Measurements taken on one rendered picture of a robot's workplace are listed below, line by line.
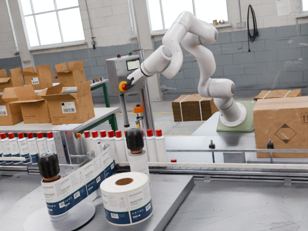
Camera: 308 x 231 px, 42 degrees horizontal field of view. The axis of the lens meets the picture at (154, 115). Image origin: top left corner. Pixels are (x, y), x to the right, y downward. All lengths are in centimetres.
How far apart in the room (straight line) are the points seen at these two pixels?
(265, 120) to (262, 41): 530
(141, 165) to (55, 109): 222
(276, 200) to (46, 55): 827
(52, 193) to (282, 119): 118
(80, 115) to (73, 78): 261
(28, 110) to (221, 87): 239
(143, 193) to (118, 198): 10
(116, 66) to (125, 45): 627
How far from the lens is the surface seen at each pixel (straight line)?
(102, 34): 865
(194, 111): 624
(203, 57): 235
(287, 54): 736
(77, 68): 645
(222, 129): 281
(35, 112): 423
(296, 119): 214
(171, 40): 201
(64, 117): 393
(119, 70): 212
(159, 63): 190
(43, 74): 678
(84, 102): 390
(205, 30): 223
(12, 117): 440
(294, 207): 177
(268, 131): 217
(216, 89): 247
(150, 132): 212
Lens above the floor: 166
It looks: 14 degrees down
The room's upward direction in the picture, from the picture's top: 8 degrees counter-clockwise
